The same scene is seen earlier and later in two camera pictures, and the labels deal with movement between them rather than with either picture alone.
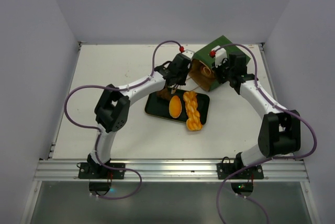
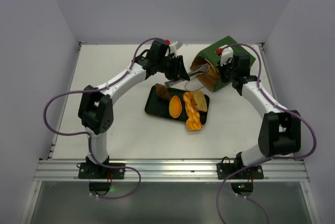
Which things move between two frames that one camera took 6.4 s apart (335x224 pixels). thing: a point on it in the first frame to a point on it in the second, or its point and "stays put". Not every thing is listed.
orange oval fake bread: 175,107 stays put
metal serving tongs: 172,89 to 205,68
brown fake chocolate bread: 165,93 stays put
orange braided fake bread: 194,122 stays put
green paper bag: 201,72 stays put
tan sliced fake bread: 207,70 to 200,100
